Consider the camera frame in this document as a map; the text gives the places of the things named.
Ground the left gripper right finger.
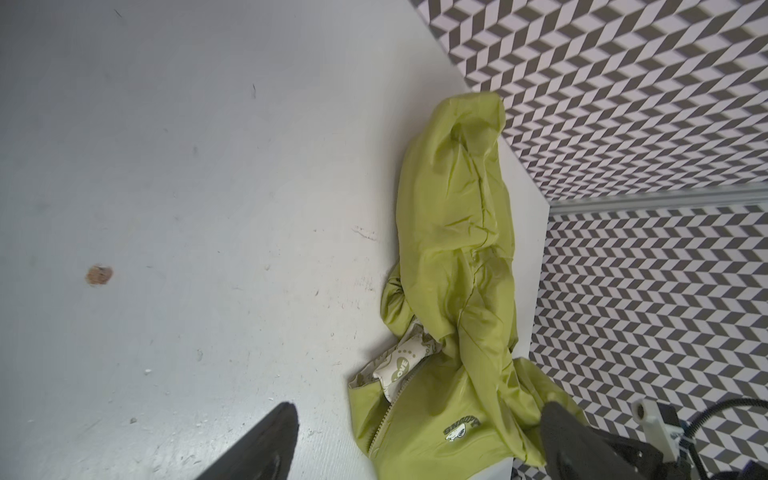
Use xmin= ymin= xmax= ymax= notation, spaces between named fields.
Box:
xmin=540 ymin=402 xmax=642 ymax=480

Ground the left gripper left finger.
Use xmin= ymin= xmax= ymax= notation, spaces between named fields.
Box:
xmin=198 ymin=402 xmax=299 ymax=480

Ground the lime green zip jacket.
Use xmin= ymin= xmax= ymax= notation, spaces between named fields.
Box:
xmin=348 ymin=92 xmax=585 ymax=479

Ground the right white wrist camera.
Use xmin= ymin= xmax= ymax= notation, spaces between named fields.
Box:
xmin=631 ymin=398 xmax=689 ymax=463

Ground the right black corrugated cable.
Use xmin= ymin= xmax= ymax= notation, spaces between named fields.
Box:
xmin=683 ymin=397 xmax=768 ymax=480

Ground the right aluminium corner post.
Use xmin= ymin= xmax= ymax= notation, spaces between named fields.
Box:
xmin=549 ymin=182 xmax=767 ymax=215

